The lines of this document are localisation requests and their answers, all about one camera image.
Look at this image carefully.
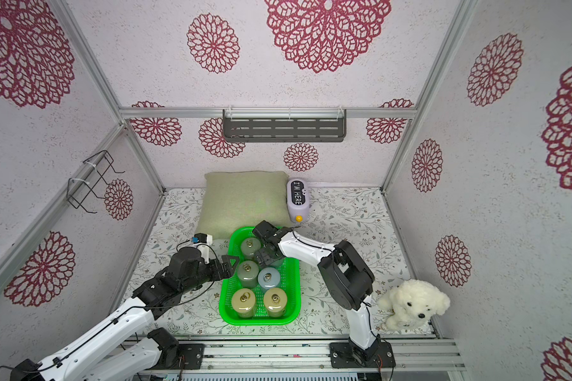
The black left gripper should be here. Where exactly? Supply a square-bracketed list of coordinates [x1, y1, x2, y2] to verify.
[181, 253, 240, 296]

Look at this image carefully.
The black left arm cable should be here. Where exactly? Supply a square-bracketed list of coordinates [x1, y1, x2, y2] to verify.
[0, 240, 220, 381]

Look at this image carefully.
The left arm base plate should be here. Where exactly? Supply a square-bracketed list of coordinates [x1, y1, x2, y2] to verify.
[146, 328, 205, 371]

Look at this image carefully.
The dark green canister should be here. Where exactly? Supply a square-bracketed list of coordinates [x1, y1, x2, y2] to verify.
[236, 260, 260, 289]
[240, 237, 262, 260]

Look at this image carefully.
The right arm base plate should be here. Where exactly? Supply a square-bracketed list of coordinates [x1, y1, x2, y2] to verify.
[329, 340, 396, 369]

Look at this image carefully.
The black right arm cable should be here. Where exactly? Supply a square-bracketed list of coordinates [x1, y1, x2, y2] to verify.
[290, 230, 392, 370]

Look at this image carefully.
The lavender digital clock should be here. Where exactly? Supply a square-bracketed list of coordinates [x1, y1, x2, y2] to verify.
[287, 179, 311, 223]

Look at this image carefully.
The yellow-green canister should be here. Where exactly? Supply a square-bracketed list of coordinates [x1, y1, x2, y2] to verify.
[231, 288, 257, 319]
[263, 287, 288, 318]

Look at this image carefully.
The green square pillow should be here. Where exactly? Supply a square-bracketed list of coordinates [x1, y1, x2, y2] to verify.
[196, 171, 292, 239]

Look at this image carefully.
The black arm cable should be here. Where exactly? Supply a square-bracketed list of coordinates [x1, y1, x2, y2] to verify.
[0, 240, 220, 381]
[290, 230, 392, 370]

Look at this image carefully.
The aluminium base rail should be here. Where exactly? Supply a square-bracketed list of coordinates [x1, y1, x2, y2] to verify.
[65, 337, 467, 375]

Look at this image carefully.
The black wire wall rack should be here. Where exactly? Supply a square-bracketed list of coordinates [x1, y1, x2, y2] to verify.
[65, 149, 124, 214]

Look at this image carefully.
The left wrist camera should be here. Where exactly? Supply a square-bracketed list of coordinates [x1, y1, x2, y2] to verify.
[192, 233, 213, 262]

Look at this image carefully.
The grey wall shelf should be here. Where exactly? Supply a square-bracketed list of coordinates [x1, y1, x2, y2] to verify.
[222, 109, 346, 143]

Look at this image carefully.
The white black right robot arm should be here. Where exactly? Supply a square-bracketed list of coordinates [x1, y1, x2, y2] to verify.
[253, 221, 381, 365]

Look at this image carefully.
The green plastic basket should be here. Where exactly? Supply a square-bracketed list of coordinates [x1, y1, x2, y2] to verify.
[219, 227, 302, 326]

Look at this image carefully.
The white plush dog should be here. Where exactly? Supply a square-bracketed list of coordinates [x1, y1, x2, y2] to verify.
[378, 279, 451, 332]

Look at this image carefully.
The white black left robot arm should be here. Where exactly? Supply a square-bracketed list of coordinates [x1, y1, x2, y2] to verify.
[10, 244, 240, 380]

